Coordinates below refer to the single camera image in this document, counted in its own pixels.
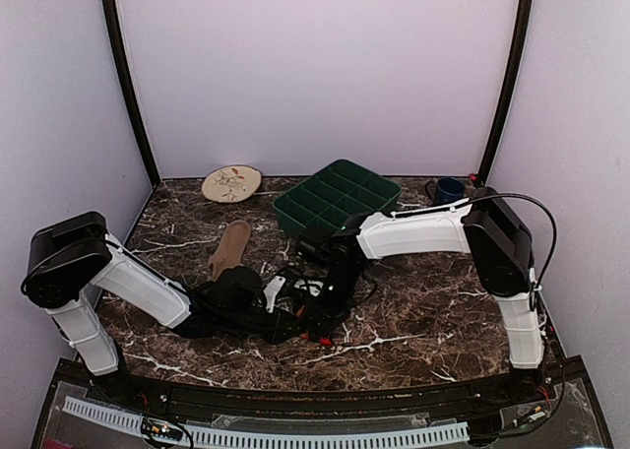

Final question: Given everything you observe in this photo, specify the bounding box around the brown ribbed sock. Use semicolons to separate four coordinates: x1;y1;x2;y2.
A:
209;220;251;282

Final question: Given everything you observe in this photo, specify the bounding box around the black left corner post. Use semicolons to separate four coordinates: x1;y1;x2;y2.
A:
101;0;161;189

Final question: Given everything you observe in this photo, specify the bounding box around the black front table rail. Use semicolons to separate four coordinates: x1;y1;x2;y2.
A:
53;359;587;423

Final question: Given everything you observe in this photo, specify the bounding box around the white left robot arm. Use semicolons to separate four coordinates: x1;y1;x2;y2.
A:
21;212;306;406

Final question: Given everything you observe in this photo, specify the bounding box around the green divided organizer tray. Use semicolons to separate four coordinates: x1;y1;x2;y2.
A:
273;159;402;238

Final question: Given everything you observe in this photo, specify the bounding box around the round wooden slice plate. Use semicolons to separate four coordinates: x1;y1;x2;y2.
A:
201;165;262;204

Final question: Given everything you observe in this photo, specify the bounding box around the black right corner post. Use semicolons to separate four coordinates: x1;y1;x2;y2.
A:
473;0;534;187

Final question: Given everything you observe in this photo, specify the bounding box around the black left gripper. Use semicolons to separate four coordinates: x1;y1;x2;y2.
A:
219;305;306;346

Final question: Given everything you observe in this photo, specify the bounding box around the black corner post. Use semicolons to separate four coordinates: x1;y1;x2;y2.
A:
473;0;534;187
101;0;161;189

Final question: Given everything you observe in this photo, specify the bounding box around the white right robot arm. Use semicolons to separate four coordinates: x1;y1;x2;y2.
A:
297;187;545;404

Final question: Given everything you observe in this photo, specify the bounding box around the dark blue mug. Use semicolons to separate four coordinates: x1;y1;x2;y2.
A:
424;177;466;206

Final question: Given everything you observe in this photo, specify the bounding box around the red yellow argyle sock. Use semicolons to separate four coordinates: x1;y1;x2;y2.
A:
296;305;333;346

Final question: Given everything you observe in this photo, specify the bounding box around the white slotted cable duct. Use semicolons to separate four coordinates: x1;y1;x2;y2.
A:
61;397;470;448

